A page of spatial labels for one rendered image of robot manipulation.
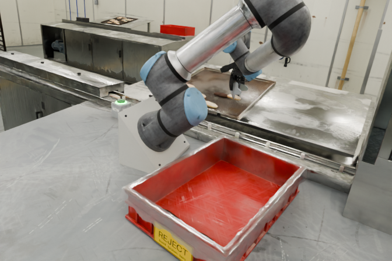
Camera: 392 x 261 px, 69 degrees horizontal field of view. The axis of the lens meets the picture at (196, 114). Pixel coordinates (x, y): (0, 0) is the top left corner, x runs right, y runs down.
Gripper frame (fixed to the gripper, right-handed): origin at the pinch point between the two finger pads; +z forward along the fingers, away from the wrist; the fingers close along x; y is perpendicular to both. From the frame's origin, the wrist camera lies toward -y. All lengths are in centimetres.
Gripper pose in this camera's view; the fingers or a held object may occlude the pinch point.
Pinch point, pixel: (235, 94)
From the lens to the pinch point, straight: 145.7
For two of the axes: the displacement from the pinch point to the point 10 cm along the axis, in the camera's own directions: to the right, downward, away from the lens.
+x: 6.8, -3.7, 6.3
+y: 7.4, 3.2, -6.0
